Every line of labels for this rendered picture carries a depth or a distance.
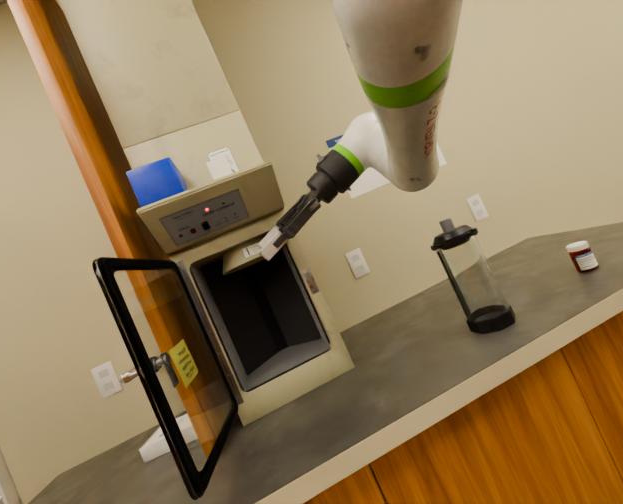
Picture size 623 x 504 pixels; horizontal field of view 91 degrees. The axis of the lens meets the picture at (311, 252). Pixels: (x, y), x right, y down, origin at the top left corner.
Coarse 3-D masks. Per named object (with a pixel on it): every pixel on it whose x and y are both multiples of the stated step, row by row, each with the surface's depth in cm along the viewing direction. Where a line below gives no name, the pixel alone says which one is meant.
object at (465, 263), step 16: (448, 240) 69; (464, 240) 68; (448, 256) 70; (464, 256) 68; (480, 256) 69; (448, 272) 72; (464, 272) 69; (480, 272) 68; (464, 288) 70; (480, 288) 68; (496, 288) 69; (464, 304) 72; (480, 304) 69; (496, 304) 68; (480, 320) 69
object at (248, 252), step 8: (256, 240) 86; (232, 248) 85; (240, 248) 84; (248, 248) 84; (256, 248) 84; (224, 256) 87; (232, 256) 84; (240, 256) 83; (248, 256) 83; (256, 256) 83; (224, 264) 86; (232, 264) 83; (240, 264) 82; (248, 264) 99; (224, 272) 86; (232, 272) 95
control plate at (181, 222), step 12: (228, 192) 73; (204, 204) 72; (216, 204) 73; (228, 204) 75; (240, 204) 76; (168, 216) 70; (180, 216) 71; (192, 216) 73; (204, 216) 74; (216, 216) 75; (228, 216) 76; (240, 216) 78; (168, 228) 72; (180, 228) 73; (216, 228) 77; (180, 240) 75
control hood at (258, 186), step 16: (224, 176) 71; (240, 176) 72; (256, 176) 73; (272, 176) 75; (192, 192) 70; (208, 192) 71; (224, 192) 72; (240, 192) 74; (256, 192) 76; (272, 192) 78; (144, 208) 68; (160, 208) 69; (176, 208) 70; (256, 208) 78; (272, 208) 80; (160, 224) 71; (240, 224) 80; (160, 240) 73; (192, 240) 76
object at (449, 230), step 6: (444, 222) 72; (450, 222) 72; (444, 228) 72; (450, 228) 72; (456, 228) 72; (462, 228) 69; (468, 228) 69; (444, 234) 71; (450, 234) 69; (456, 234) 69; (438, 240) 71; (444, 240) 70
